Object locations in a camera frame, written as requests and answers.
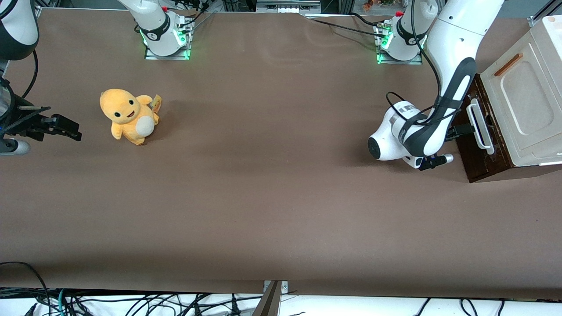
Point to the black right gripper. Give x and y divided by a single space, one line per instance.
27 123

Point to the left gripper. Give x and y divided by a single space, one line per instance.
461 130

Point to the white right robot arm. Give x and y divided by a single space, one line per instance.
17 26

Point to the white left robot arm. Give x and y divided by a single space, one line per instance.
461 35

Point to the beige wooden drawer cabinet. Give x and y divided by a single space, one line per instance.
527 96

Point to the yellow plush toy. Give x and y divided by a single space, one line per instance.
125 112

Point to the small orange objects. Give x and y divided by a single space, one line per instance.
368 5

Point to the brown table cover sheet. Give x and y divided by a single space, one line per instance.
281 175

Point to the silver metal box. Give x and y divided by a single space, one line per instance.
287 6

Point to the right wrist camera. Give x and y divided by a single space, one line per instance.
13 147

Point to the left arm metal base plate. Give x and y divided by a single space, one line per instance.
399 62

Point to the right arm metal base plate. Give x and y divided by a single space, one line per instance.
167 57

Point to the aluminium frame profile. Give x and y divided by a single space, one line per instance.
540 15
44 3

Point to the silver metal bracket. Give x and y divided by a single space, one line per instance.
284 286

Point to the grey metal post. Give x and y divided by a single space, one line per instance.
268 305

